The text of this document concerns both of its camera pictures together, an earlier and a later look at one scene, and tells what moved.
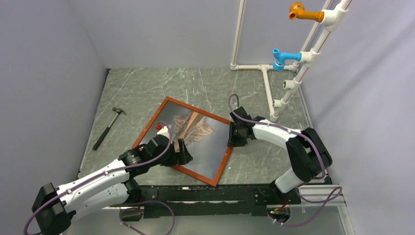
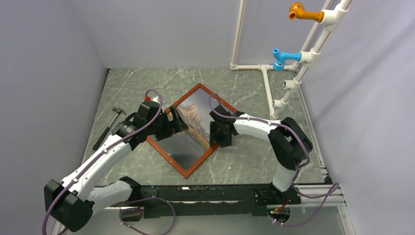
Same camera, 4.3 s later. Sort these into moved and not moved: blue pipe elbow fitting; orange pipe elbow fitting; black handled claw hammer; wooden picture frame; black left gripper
Moved: black left gripper; wooden picture frame
Not moved: black handled claw hammer; blue pipe elbow fitting; orange pipe elbow fitting
